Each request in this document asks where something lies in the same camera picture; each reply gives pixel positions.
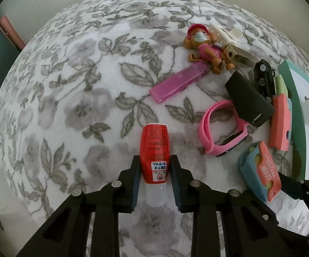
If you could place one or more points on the pale green case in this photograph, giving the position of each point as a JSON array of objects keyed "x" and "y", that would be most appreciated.
[{"x": 280, "y": 85}]

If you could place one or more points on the pink translucent lighter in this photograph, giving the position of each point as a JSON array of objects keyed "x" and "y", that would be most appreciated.
[{"x": 175, "y": 83}]

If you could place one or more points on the black charger adapter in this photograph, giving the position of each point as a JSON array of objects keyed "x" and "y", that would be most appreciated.
[{"x": 246, "y": 99}]

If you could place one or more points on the green-edged white tray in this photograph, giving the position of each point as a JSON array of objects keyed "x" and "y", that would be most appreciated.
[{"x": 295, "y": 104}]

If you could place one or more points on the red label bottle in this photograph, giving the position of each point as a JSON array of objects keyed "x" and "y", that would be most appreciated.
[{"x": 154, "y": 150}]

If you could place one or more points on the pink toy dog figure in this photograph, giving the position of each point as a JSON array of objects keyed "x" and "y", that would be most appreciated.
[{"x": 208, "y": 52}]

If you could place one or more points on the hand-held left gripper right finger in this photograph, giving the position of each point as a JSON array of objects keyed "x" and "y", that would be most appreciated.
[{"x": 175, "y": 184}]

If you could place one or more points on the black toy car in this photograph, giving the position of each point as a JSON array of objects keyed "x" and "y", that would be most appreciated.
[{"x": 262, "y": 77}]

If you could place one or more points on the pink smartwatch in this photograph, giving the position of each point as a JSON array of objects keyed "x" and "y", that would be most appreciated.
[{"x": 238, "y": 135}]

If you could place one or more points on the plain coral blue case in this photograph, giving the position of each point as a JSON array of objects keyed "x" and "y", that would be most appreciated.
[{"x": 278, "y": 123}]

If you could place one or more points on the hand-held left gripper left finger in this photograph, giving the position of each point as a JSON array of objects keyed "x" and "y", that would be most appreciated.
[{"x": 135, "y": 182}]

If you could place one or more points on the cream hair claw clip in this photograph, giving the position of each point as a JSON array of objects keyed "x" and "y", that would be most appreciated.
[{"x": 224, "y": 34}]

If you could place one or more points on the grey floral blanket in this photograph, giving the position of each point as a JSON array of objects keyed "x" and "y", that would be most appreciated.
[{"x": 76, "y": 99}]

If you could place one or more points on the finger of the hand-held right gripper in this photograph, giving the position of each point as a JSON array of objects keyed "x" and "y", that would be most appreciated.
[{"x": 291, "y": 188}]

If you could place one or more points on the gold lighter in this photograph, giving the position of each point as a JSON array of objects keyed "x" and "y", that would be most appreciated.
[{"x": 234, "y": 53}]

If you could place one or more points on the pink board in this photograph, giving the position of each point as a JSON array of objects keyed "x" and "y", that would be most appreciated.
[{"x": 11, "y": 32}]

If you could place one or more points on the printed coral blue case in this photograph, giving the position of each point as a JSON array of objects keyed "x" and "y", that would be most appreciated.
[{"x": 261, "y": 171}]

